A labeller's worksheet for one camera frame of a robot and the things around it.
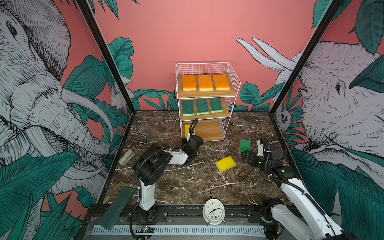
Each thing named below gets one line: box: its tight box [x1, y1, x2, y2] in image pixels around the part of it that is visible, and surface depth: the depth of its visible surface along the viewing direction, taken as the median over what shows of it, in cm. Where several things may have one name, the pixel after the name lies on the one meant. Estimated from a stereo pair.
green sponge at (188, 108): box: [182, 100, 195, 117], surface depth 88 cm
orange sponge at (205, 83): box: [198, 75, 214, 91], surface depth 76 cm
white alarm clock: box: [202, 196, 226, 226], surface depth 73 cm
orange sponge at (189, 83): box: [182, 75, 197, 91], surface depth 76 cm
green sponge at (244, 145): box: [239, 138, 251, 154], surface depth 103 cm
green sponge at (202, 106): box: [196, 99, 209, 115], surface depth 89 cm
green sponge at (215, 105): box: [210, 97, 223, 113], surface depth 89 cm
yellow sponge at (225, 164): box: [215, 155, 237, 173], surface depth 92 cm
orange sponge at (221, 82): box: [213, 74, 230, 91], surface depth 76 cm
